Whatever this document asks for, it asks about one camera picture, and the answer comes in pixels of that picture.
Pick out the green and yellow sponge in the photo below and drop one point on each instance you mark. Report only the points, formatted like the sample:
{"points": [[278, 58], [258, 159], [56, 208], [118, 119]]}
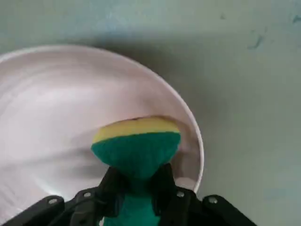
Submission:
{"points": [[136, 153]]}

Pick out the pink plate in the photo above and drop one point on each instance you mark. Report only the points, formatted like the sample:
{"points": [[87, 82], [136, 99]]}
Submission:
{"points": [[58, 106]]}

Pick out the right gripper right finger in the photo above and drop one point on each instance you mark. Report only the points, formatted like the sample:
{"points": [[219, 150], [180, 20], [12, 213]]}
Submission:
{"points": [[183, 212]]}

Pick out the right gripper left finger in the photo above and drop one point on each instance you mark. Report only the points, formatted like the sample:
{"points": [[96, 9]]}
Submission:
{"points": [[89, 207]]}

